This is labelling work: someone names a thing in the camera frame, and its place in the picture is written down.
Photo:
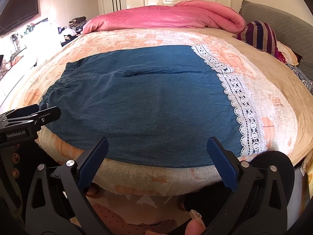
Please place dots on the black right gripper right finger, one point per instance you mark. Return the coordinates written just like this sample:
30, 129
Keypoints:
261, 190

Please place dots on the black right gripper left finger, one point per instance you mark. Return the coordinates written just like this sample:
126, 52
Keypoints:
57, 203

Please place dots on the blue denim pants lace trim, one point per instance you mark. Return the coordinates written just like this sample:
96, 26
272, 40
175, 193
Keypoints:
157, 106

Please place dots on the right hand thumb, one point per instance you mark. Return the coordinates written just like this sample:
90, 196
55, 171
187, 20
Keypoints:
196, 226

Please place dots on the white desk with clutter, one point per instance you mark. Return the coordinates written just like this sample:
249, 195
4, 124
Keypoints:
39, 40

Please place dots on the pile of clothes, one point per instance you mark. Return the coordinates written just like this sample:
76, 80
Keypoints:
72, 31

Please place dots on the peach white fleece blanket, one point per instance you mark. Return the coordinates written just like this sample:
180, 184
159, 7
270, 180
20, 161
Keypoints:
116, 176

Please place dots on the tan bed sheet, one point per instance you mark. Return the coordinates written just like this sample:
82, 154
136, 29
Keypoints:
281, 78

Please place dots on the striped purple pillow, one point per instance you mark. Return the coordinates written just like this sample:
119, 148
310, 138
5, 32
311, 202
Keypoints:
262, 37

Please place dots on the grey quilted headboard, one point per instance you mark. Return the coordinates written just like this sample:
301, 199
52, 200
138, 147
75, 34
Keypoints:
289, 29

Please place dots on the pink comforter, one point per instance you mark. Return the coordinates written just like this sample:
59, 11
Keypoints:
185, 14

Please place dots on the black wall television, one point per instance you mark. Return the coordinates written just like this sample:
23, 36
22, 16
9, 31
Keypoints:
17, 12

